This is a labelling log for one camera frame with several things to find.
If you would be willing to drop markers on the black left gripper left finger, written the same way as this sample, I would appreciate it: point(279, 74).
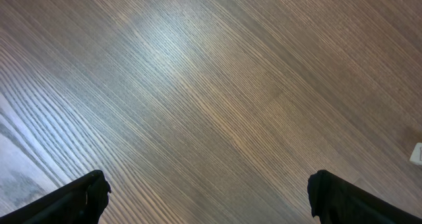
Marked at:
point(81, 201)

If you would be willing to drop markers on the green ball picture block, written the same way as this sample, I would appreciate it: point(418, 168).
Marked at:
point(416, 155)

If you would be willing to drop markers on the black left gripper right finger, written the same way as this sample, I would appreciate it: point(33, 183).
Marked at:
point(334, 201)

